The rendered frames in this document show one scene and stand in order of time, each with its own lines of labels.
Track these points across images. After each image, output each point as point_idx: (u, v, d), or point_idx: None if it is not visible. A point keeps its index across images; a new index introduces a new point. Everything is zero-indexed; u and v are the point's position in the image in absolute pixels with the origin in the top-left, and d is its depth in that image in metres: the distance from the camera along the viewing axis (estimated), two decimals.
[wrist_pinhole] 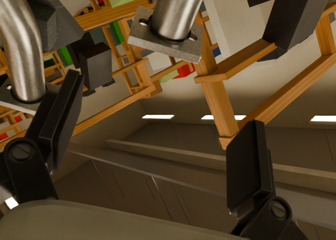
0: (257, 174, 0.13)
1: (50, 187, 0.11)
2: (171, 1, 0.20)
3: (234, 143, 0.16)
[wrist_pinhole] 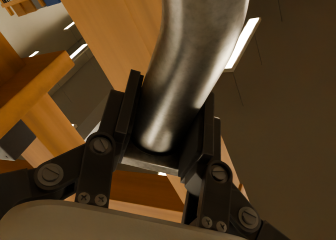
0: (200, 139, 0.14)
1: (107, 186, 0.11)
2: (155, 117, 0.14)
3: None
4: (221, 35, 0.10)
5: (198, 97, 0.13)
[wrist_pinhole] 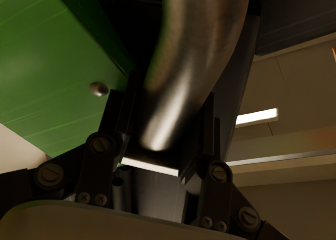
0: (200, 139, 0.14)
1: (107, 186, 0.11)
2: (155, 117, 0.14)
3: None
4: (221, 34, 0.10)
5: (198, 97, 0.13)
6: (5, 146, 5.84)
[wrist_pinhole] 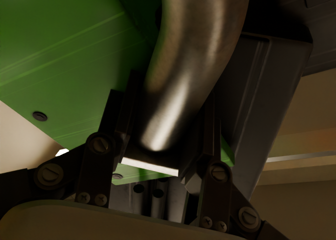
0: (200, 139, 0.14)
1: (107, 186, 0.11)
2: (155, 117, 0.14)
3: None
4: (221, 35, 0.10)
5: (198, 97, 0.13)
6: (1, 144, 5.81)
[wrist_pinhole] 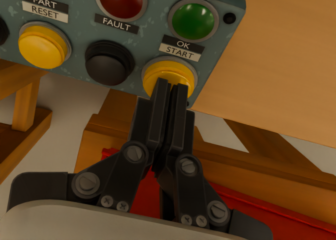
0: (170, 132, 0.13)
1: (131, 195, 0.11)
2: None
3: None
4: None
5: None
6: None
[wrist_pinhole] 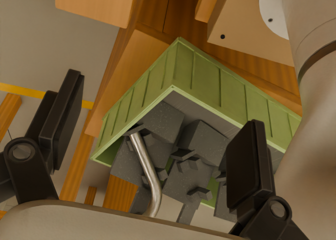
0: (257, 174, 0.13)
1: (50, 187, 0.11)
2: None
3: (234, 143, 0.16)
4: None
5: None
6: None
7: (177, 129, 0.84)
